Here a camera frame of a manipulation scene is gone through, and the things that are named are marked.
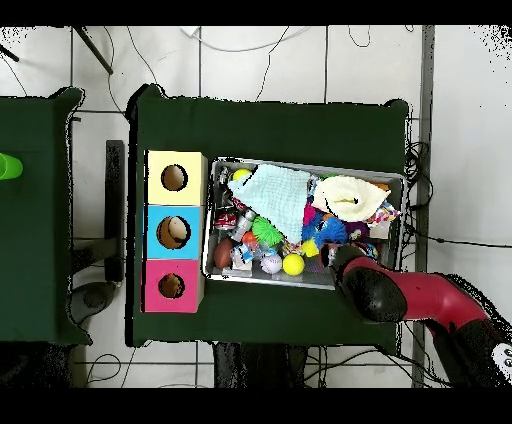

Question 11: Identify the mint green cloth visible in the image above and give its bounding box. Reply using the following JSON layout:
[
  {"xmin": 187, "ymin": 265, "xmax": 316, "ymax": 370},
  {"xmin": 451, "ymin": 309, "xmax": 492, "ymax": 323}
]
[{"xmin": 227, "ymin": 162, "xmax": 313, "ymax": 235}]

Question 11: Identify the cream knitted cloth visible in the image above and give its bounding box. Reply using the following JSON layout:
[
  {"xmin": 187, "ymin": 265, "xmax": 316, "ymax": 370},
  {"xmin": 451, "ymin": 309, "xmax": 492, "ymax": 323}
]
[{"xmin": 311, "ymin": 175, "xmax": 392, "ymax": 224}]

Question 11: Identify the wooden box with three holes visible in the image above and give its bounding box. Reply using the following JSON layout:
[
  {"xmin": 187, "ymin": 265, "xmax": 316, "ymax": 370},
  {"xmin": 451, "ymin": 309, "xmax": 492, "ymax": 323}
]
[{"xmin": 142, "ymin": 149, "xmax": 209, "ymax": 314}]

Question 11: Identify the clear mesh bin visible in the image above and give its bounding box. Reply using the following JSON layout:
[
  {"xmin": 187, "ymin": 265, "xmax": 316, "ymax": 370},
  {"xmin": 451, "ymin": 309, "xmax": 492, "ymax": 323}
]
[{"xmin": 202, "ymin": 157, "xmax": 405, "ymax": 295}]

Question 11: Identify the green spiky ball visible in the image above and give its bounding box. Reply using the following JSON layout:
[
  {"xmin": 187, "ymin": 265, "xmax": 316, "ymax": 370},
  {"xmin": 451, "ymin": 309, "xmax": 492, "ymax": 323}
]
[{"xmin": 251, "ymin": 216, "xmax": 284, "ymax": 248}]

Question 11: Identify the red soda can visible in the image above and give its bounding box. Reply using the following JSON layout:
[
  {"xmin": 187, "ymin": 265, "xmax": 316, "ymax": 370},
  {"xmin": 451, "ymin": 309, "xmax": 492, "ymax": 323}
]
[{"xmin": 215, "ymin": 209, "xmax": 240, "ymax": 232}]

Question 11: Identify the white baseball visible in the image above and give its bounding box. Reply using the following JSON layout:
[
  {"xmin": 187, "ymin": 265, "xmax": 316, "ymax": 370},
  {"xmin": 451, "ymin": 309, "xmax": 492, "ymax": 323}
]
[{"xmin": 260, "ymin": 253, "xmax": 284, "ymax": 277}]

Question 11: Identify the brown toy football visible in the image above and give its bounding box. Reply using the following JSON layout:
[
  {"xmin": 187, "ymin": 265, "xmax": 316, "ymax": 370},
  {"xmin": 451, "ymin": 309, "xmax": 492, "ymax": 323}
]
[{"xmin": 212, "ymin": 238, "xmax": 235, "ymax": 271}]

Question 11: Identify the blue spiky ball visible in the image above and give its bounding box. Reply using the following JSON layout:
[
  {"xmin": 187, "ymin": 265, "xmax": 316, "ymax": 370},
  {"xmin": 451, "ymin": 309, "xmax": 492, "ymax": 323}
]
[{"xmin": 315, "ymin": 217, "xmax": 349, "ymax": 249}]

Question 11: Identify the dark green table cloth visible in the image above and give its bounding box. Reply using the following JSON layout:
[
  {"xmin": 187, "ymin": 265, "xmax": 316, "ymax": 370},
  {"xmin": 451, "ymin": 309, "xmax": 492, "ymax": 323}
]
[
  {"xmin": 0, "ymin": 86, "xmax": 85, "ymax": 345},
  {"xmin": 126, "ymin": 83, "xmax": 411, "ymax": 353}
]

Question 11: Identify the colourful patterned cloth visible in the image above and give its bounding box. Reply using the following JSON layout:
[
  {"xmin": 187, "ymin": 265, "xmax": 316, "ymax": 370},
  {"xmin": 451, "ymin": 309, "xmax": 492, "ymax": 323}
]
[{"xmin": 369, "ymin": 202, "xmax": 401, "ymax": 228}]

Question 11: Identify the black tripod leg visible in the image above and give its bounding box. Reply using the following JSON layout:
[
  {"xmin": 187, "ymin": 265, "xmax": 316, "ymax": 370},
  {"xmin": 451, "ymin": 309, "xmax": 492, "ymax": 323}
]
[{"xmin": 67, "ymin": 25, "xmax": 113, "ymax": 77}]

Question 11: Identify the green cup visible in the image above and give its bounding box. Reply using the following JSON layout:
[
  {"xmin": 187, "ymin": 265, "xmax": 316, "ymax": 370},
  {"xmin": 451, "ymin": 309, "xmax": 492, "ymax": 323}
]
[{"xmin": 0, "ymin": 151, "xmax": 25, "ymax": 181}]

